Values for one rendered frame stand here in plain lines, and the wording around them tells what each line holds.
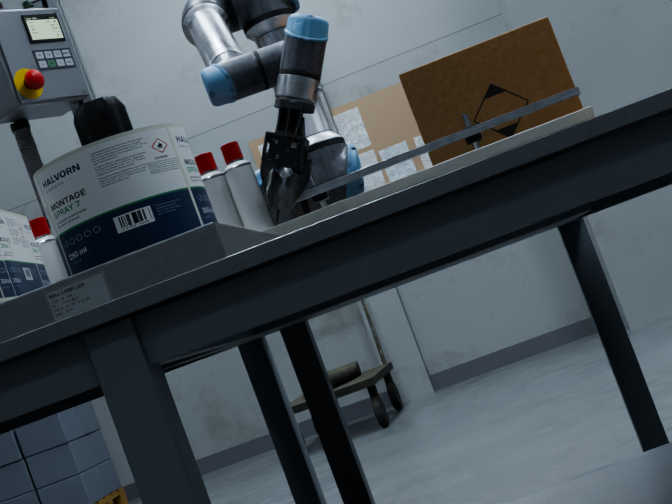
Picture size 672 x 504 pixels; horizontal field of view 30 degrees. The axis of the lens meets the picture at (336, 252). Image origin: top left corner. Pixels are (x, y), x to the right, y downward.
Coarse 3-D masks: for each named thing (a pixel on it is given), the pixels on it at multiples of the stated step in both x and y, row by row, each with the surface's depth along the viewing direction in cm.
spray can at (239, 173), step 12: (228, 144) 222; (228, 156) 222; (240, 156) 222; (228, 168) 221; (240, 168) 221; (252, 168) 222; (228, 180) 222; (240, 180) 220; (252, 180) 221; (240, 192) 220; (252, 192) 221; (240, 204) 221; (252, 204) 220; (264, 204) 222; (240, 216) 222; (252, 216) 220; (264, 216) 221; (252, 228) 220; (264, 228) 220
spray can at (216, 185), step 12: (204, 156) 223; (204, 168) 223; (216, 168) 224; (204, 180) 222; (216, 180) 222; (216, 192) 222; (228, 192) 223; (216, 204) 222; (228, 204) 222; (216, 216) 222; (228, 216) 221
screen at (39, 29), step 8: (24, 16) 233; (32, 16) 234; (40, 16) 236; (48, 16) 237; (56, 16) 239; (24, 24) 233; (32, 24) 234; (40, 24) 235; (48, 24) 236; (56, 24) 238; (32, 32) 233; (40, 32) 234; (48, 32) 236; (56, 32) 237; (32, 40) 233; (40, 40) 234; (48, 40) 235; (56, 40) 237; (64, 40) 238
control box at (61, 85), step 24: (0, 24) 229; (0, 48) 228; (24, 48) 231; (48, 48) 235; (0, 72) 228; (24, 72) 229; (48, 72) 233; (72, 72) 238; (0, 96) 229; (24, 96) 228; (48, 96) 232; (72, 96) 236; (0, 120) 231
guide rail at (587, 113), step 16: (576, 112) 213; (592, 112) 213; (544, 128) 214; (560, 128) 214; (496, 144) 215; (512, 144) 214; (448, 160) 216; (464, 160) 215; (480, 160) 216; (416, 176) 216; (432, 176) 216; (368, 192) 217; (384, 192) 217; (336, 208) 217; (352, 208) 217; (288, 224) 218; (304, 224) 218
